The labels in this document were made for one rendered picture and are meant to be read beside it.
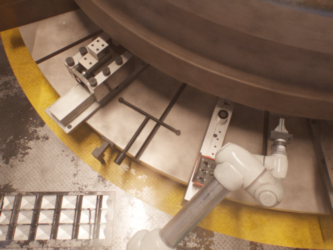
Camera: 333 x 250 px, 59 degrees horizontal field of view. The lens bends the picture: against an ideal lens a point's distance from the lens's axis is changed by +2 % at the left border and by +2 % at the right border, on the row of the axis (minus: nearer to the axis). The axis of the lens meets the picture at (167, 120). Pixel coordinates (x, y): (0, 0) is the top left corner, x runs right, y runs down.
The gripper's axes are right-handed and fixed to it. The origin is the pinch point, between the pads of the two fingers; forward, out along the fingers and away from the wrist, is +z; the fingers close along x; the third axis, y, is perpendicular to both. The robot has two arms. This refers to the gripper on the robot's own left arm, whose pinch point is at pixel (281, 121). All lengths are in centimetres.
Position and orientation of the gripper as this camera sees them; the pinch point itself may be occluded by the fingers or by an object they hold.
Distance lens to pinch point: 198.0
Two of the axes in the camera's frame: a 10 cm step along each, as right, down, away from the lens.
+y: 0.3, -3.8, -9.2
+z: 2.1, -9.0, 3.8
